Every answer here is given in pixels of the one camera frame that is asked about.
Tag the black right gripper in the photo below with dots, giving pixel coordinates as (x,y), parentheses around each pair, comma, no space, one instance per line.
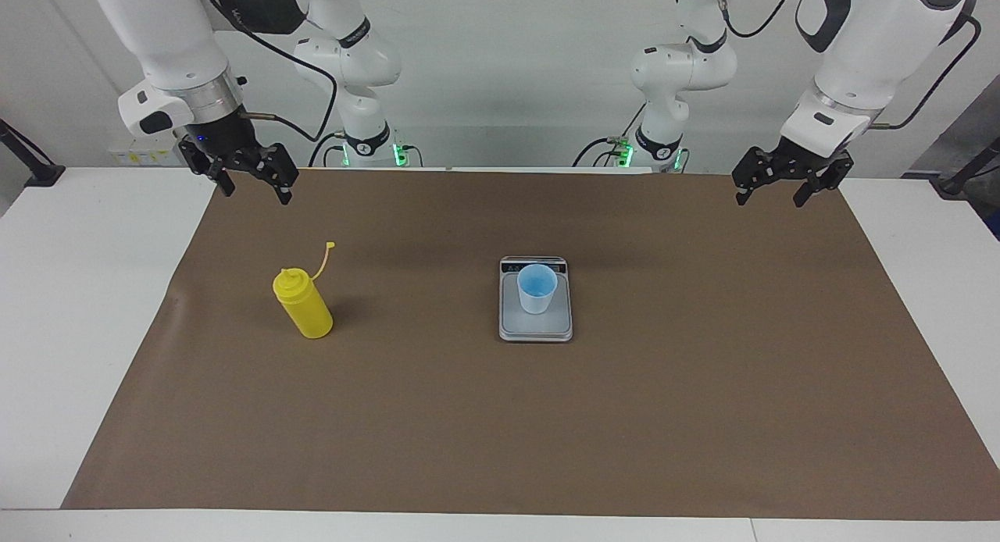
(226,144)

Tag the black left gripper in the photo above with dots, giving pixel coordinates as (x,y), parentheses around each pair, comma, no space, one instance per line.
(808,163)

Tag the yellow squeeze bottle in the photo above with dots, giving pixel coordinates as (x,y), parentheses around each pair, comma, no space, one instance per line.
(305,308)

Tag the light blue plastic cup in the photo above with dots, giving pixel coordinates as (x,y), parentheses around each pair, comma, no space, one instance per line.
(537,292)

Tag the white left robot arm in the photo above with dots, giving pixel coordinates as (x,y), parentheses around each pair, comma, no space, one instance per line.
(875,50)

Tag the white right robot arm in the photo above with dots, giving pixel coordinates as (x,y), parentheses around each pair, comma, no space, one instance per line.
(164,34)

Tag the silver digital kitchen scale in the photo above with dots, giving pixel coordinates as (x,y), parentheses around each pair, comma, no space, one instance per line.
(535,327)

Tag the black clamp stand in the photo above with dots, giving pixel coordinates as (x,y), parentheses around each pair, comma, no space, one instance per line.
(47,175)
(957,184)

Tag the brown paper table mat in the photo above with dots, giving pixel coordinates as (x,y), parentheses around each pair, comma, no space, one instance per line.
(500,433)

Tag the white wall power socket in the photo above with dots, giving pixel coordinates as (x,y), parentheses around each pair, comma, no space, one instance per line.
(144,155)

